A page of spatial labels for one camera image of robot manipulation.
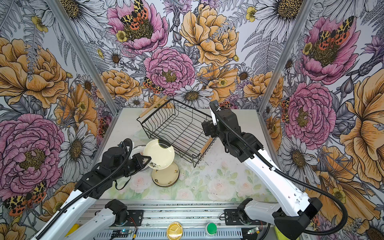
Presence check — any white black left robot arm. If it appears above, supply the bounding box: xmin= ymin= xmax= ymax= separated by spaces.
xmin=33 ymin=147 xmax=151 ymax=240

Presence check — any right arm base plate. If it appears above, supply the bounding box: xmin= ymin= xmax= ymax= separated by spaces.
xmin=224 ymin=209 xmax=250 ymax=226

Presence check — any small circuit board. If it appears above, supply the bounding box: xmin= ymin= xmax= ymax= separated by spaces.
xmin=111 ymin=229 xmax=135 ymax=239

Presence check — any yellow button left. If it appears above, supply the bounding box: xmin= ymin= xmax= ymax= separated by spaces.
xmin=66 ymin=224 xmax=80 ymax=237

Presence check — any white plate orange pattern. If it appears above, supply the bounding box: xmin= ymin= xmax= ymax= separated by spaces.
xmin=130 ymin=145 xmax=146 ymax=159

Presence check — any gold round button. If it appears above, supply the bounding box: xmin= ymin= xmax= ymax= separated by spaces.
xmin=166 ymin=222 xmax=184 ymax=240

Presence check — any black corrugated cable right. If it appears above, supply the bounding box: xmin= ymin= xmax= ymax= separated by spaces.
xmin=214 ymin=110 xmax=349 ymax=236

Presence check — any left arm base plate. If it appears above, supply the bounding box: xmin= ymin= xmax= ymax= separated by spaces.
xmin=119 ymin=210 xmax=144 ymax=227

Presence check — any cream small plate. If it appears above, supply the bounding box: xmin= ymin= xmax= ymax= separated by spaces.
xmin=143 ymin=139 xmax=175 ymax=170

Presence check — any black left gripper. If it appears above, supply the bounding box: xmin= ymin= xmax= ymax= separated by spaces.
xmin=111 ymin=153 xmax=151 ymax=180

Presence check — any green round button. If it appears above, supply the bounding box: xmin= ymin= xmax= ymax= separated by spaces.
xmin=205 ymin=223 xmax=218 ymax=236

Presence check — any beige small plate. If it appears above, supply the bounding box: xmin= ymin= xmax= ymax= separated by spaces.
xmin=152 ymin=163 xmax=180 ymax=188

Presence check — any black wire dish rack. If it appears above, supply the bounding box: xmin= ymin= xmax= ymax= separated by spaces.
xmin=137 ymin=97 xmax=215 ymax=167

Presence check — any aluminium corner post left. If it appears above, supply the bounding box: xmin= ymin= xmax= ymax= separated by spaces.
xmin=44 ymin=0 xmax=119 ymax=116

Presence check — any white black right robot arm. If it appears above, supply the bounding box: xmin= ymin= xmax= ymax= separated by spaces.
xmin=202 ymin=110 xmax=323 ymax=240

